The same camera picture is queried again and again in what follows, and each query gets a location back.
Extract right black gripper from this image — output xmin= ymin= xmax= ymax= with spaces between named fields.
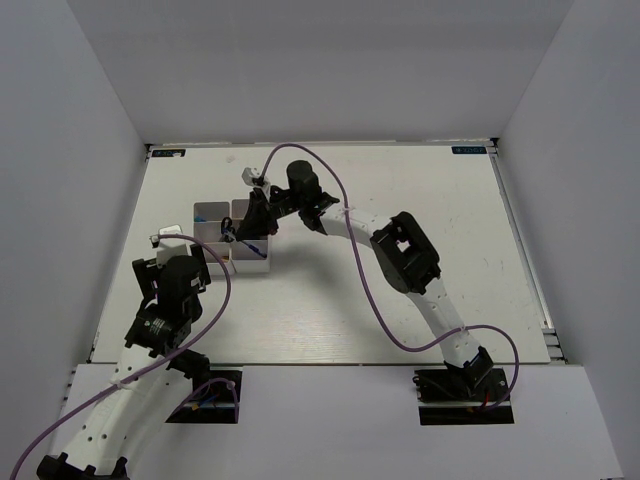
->
xmin=236 ymin=187 xmax=305 ymax=241

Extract blue ballpoint pen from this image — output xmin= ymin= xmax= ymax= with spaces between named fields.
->
xmin=226 ymin=228 xmax=267 ymax=259

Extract black handled scissors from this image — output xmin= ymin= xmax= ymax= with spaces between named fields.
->
xmin=220 ymin=216 xmax=237 ymax=244

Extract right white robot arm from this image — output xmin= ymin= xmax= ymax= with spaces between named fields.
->
xmin=236 ymin=160 xmax=494 ymax=399

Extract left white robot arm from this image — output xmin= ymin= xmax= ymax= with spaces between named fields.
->
xmin=37 ymin=234 xmax=212 ymax=479

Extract right white organizer box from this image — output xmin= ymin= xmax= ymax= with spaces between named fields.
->
xmin=230 ymin=199 xmax=271 ymax=275

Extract left corner label sticker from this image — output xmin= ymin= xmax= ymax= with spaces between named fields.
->
xmin=151 ymin=149 xmax=186 ymax=158

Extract corner label sticker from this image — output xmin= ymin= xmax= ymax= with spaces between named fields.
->
xmin=151 ymin=149 xmax=186 ymax=158
xmin=451 ymin=145 xmax=487 ymax=155

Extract right corner label sticker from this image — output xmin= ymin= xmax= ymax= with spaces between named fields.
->
xmin=451 ymin=145 xmax=487 ymax=155

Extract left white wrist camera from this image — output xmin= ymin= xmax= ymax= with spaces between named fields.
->
xmin=149 ymin=224 xmax=190 ymax=270

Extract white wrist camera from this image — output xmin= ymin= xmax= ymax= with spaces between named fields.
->
xmin=149 ymin=224 xmax=190 ymax=270
xmin=241 ymin=167 xmax=271 ymax=200

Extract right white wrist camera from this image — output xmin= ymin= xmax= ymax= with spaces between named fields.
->
xmin=241 ymin=167 xmax=271 ymax=200

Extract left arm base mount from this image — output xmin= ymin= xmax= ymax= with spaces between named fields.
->
xmin=166 ymin=368 xmax=243 ymax=425

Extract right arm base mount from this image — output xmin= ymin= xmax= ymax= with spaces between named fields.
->
xmin=412 ymin=368 xmax=515 ymax=426

